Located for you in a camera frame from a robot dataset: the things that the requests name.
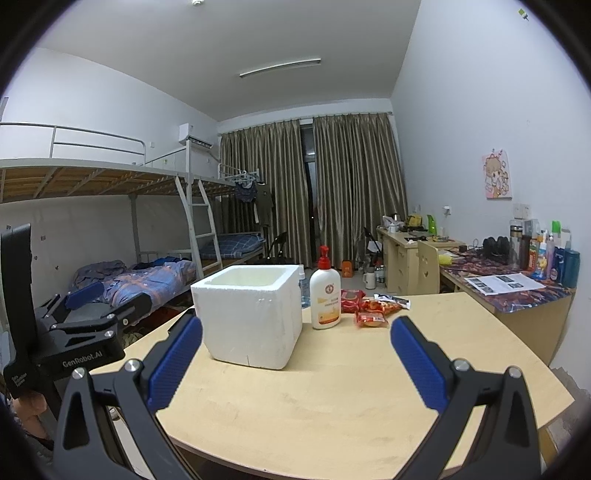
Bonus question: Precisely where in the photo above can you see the blue plaid mattress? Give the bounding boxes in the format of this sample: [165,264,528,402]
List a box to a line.
[199,232,266,259]

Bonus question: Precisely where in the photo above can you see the black folding chair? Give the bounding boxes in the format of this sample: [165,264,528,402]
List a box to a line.
[262,231,296,265]

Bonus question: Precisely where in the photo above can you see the brown curtain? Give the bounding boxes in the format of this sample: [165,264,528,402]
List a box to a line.
[313,112,409,278]
[219,121,303,266]

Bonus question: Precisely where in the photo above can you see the wooden chair with smiley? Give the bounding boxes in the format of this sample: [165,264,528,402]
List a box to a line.
[417,240,442,296]

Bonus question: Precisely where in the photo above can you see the ceiling tube light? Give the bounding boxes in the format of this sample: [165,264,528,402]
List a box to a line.
[239,58,321,78]

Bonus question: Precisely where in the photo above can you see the blue orange plaid quilt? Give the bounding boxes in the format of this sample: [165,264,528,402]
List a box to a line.
[104,260,197,308]

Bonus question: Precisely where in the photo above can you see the white lotion pump bottle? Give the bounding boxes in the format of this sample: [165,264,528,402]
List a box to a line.
[309,246,342,330]

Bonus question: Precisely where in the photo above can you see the printed paper sheets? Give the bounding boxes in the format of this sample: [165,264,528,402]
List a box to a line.
[464,272,546,295]

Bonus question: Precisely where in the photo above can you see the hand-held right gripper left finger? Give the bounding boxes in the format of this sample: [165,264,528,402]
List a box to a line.
[53,315,204,480]

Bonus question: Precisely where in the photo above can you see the row of toiletry bottles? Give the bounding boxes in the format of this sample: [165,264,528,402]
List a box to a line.
[508,219,581,288]

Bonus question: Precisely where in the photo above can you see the white foam box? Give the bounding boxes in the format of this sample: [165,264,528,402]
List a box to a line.
[190,264,304,370]

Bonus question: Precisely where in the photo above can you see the white clothes hanger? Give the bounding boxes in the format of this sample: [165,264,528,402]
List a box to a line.
[219,162,259,183]

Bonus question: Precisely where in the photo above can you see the hanging dark clothes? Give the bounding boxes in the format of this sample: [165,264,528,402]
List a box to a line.
[235,181,276,227]

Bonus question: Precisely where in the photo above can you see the white bunk bed ladder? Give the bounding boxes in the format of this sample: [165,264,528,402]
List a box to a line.
[174,176,223,278]

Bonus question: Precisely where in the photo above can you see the white black snack wrapper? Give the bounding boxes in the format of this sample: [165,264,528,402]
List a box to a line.
[373,294,411,311]

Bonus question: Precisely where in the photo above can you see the person's left hand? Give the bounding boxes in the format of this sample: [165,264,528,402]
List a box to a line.
[11,392,48,437]

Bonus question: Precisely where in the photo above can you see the desk with patterned cover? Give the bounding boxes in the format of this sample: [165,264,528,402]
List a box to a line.
[438,247,578,365]

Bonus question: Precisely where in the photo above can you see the white metal bunk bed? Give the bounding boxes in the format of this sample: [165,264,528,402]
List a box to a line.
[185,138,269,278]
[0,122,195,333]

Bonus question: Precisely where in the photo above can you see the blue garment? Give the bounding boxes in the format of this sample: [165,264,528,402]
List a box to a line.
[131,255,182,270]

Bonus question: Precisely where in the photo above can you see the light wooden desk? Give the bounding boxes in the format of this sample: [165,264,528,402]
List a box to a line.
[376,225,467,296]

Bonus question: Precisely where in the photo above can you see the black tripod stand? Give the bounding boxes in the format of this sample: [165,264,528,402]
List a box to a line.
[355,227,385,273]

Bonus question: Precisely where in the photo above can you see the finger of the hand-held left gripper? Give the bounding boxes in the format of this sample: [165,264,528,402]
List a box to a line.
[44,281,106,324]
[51,294,154,347]

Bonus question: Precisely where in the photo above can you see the black headphones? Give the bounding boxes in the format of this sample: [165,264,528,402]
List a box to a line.
[482,236,511,259]

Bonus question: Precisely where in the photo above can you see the dark clothes pile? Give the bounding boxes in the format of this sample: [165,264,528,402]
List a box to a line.
[71,260,127,291]

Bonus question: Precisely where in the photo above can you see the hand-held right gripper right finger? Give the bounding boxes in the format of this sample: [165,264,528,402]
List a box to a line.
[390,315,542,480]

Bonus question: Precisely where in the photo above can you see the red orange snack packet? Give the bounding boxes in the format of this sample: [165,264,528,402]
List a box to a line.
[353,310,387,329]
[360,298,402,315]

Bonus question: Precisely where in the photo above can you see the cartoon wall poster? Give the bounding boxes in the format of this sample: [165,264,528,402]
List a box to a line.
[481,148,513,200]

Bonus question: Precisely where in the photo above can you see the white air conditioner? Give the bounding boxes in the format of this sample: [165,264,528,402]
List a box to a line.
[179,122,214,148]

